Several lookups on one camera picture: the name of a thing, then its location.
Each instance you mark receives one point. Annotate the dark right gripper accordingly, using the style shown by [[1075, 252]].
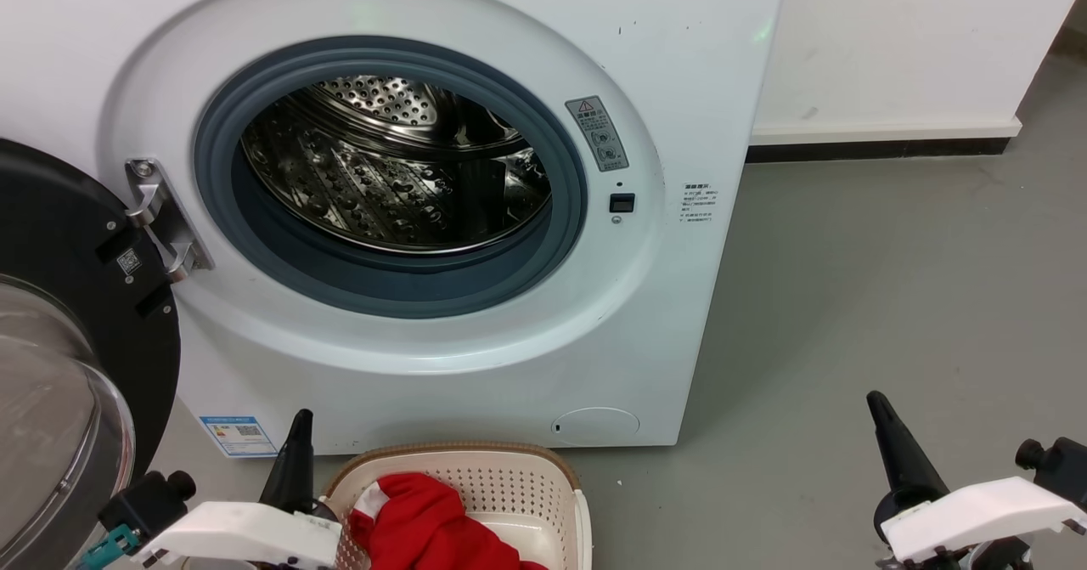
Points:
[[900, 506]]

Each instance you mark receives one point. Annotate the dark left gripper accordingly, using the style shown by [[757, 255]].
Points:
[[323, 508]]

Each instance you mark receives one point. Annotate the red garment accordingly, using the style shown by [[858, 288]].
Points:
[[425, 523]]

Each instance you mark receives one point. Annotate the cream perforated laundry basket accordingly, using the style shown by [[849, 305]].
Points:
[[518, 489]]

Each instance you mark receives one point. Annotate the stainless steel washing machine drum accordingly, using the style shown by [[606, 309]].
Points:
[[357, 179]]

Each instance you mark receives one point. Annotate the black round washer door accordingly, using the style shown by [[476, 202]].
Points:
[[64, 230]]

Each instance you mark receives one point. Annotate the blue energy label sticker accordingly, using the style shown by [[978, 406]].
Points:
[[238, 436]]

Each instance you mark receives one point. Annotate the grey rubber door gasket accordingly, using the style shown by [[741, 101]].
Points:
[[391, 288]]

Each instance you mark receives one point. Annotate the white QR code sticker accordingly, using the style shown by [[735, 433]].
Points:
[[129, 261]]

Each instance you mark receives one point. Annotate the white front-load washing machine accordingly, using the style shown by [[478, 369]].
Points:
[[679, 315]]

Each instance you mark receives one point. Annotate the silver metal door hinge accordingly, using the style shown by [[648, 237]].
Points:
[[166, 226]]

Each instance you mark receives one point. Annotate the round drain filter cover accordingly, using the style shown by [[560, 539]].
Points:
[[596, 426]]

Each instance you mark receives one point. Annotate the black baseboard strip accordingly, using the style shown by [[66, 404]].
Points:
[[875, 150]]

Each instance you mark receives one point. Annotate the grey warning sticker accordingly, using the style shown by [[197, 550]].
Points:
[[598, 133]]

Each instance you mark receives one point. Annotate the white left wrist camera cover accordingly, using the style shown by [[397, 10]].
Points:
[[246, 532]]

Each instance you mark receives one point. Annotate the white wrist camera cover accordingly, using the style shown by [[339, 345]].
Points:
[[246, 532], [977, 515]]

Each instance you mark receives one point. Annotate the white right wrist camera cover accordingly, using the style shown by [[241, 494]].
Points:
[[977, 515]]

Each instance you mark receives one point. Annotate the black left wrist camera module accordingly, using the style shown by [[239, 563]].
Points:
[[144, 502]]

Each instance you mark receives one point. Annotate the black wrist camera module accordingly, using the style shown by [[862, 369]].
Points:
[[144, 502], [1061, 464]]

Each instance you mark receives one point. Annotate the black right wrist camera module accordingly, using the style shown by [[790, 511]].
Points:
[[1061, 464]]

